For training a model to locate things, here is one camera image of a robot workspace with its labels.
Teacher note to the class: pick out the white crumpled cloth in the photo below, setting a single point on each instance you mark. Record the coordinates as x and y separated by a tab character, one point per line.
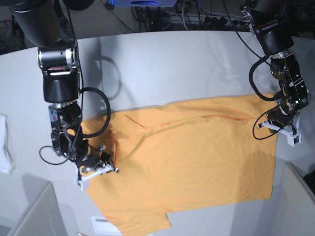
6	162

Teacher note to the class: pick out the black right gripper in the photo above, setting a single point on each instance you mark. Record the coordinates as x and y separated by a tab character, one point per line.
89	158

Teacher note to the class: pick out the grey box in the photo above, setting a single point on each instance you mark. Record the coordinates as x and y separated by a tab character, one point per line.
42	217
294	212

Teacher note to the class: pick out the orange T-shirt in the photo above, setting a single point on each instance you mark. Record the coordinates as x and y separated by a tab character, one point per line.
183	156

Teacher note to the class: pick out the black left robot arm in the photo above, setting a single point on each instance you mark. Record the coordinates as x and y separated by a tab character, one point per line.
267	24

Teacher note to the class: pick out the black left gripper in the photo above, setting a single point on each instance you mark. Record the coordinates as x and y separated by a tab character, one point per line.
276	117

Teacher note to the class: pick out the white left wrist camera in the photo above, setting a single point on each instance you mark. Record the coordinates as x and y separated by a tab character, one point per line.
290	130

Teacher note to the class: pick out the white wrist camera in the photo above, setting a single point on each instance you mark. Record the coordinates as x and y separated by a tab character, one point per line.
83	181
290	130

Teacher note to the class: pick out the blue projector device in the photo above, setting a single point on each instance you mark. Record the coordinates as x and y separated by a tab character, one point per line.
149	3

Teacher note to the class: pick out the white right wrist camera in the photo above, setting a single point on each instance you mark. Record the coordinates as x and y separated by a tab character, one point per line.
83	181

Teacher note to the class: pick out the grey box right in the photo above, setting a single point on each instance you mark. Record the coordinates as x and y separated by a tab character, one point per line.
294	212

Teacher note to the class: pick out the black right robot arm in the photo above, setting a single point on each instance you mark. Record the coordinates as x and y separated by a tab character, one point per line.
44	23

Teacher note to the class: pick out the grey box left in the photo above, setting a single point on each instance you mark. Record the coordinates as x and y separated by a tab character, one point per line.
42	217

